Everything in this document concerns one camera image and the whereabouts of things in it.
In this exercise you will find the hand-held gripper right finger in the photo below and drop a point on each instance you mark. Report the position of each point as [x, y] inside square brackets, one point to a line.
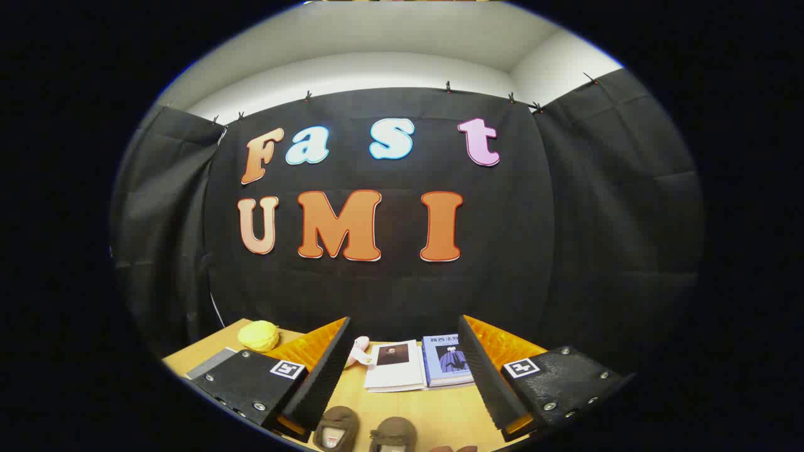
[487, 383]

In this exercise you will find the yellow corn plush toy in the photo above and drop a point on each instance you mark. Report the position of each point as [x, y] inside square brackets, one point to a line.
[257, 336]

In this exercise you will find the blue cover book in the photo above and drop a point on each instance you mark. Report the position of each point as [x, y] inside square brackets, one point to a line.
[446, 364]

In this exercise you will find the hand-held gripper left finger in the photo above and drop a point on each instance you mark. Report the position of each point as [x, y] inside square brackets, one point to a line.
[320, 383]

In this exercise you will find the white book with portrait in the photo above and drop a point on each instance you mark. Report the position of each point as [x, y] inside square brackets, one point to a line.
[394, 373]

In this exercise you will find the brown fuzzy shoe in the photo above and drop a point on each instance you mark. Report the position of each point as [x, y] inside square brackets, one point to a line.
[336, 424]
[392, 430]

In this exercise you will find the grey fabric storage box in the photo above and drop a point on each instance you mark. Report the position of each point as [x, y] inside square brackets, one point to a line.
[210, 365]

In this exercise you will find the pink and green plush toy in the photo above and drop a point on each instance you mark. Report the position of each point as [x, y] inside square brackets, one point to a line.
[359, 353]

